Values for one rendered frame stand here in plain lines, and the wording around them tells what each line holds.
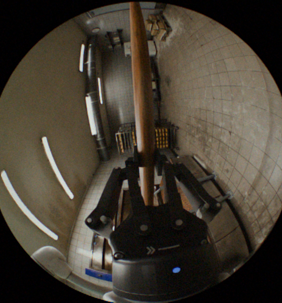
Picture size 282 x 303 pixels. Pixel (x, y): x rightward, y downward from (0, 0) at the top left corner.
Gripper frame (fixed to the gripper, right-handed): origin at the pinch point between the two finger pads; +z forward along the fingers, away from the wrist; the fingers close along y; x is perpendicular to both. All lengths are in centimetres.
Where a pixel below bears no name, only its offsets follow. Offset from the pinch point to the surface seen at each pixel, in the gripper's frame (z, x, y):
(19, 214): -21, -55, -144
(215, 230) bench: 1, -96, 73
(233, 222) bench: -3, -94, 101
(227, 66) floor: 65, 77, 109
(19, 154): 33, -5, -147
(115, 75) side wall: 490, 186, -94
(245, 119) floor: 46, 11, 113
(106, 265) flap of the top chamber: -23, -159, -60
